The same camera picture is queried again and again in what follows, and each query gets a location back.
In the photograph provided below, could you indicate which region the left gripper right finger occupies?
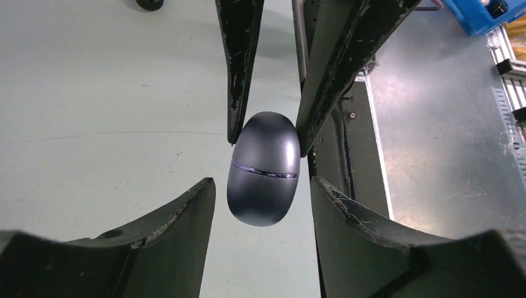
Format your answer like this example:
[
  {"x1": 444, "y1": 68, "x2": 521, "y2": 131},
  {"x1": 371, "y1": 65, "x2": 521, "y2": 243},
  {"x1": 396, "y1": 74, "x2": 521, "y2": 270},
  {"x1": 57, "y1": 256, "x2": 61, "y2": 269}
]
[{"x1": 311, "y1": 176, "x2": 525, "y2": 297}]

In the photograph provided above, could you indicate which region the lavender earbud charging case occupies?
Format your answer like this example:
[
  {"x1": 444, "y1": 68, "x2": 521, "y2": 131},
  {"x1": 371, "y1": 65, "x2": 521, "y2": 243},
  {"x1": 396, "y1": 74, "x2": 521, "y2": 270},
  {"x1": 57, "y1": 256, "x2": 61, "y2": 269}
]
[{"x1": 226, "y1": 112, "x2": 300, "y2": 227}]

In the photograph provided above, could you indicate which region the grey slotted cable duct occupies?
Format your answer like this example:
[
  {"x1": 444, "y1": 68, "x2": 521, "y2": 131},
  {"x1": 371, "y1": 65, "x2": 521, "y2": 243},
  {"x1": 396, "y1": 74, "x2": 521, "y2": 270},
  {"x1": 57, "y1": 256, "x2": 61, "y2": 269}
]
[{"x1": 491, "y1": 87, "x2": 525, "y2": 186}]

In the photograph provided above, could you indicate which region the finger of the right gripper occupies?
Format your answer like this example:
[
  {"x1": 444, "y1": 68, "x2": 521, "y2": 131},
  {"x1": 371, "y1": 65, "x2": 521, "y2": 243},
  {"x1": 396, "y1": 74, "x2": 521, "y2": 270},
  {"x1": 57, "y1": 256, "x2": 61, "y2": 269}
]
[
  {"x1": 215, "y1": 0, "x2": 264, "y2": 145},
  {"x1": 296, "y1": 0, "x2": 419, "y2": 157}
]

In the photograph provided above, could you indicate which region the black earbud near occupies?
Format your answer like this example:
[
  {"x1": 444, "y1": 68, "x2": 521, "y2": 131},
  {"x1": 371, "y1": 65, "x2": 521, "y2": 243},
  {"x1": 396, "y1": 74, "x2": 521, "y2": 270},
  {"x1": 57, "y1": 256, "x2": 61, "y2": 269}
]
[{"x1": 135, "y1": 0, "x2": 164, "y2": 12}]

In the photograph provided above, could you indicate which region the blue plastic bin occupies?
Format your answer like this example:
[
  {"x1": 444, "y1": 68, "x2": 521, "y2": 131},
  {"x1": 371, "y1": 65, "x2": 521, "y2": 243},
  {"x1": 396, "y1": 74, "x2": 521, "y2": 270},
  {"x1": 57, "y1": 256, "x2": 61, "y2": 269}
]
[{"x1": 443, "y1": 0, "x2": 525, "y2": 36}]

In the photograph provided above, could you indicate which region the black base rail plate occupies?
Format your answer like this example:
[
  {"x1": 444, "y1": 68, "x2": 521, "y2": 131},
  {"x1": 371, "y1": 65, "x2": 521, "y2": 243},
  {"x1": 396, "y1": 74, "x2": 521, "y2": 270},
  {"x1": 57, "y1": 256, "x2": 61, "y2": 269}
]
[{"x1": 309, "y1": 81, "x2": 393, "y2": 219}]

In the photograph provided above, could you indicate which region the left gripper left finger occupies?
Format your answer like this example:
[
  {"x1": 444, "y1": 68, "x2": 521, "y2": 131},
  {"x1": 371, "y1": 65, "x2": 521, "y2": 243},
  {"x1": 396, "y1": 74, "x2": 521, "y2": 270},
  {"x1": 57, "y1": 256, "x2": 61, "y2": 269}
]
[{"x1": 1, "y1": 178, "x2": 216, "y2": 297}]

